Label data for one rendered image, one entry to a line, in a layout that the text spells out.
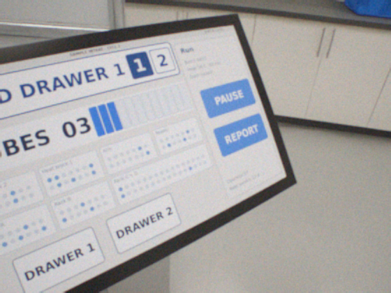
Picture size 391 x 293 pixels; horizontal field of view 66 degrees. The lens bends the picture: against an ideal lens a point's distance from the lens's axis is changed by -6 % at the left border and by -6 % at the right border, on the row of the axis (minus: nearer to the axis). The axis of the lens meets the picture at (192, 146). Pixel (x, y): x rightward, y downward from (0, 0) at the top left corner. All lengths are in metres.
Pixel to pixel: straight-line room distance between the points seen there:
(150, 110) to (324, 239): 1.52
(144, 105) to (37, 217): 0.19
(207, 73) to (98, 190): 0.23
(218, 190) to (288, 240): 1.31
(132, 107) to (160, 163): 0.08
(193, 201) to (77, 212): 0.15
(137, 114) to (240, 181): 0.18
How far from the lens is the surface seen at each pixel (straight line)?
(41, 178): 0.39
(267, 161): 0.52
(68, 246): 0.39
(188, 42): 0.49
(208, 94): 0.48
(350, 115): 2.66
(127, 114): 0.42
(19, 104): 0.40
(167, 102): 0.44
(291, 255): 1.70
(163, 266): 0.68
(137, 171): 0.41
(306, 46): 2.37
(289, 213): 1.89
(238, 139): 0.49
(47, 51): 0.42
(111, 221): 0.40
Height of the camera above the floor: 1.32
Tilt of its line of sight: 36 degrees down
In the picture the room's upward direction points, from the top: 3 degrees clockwise
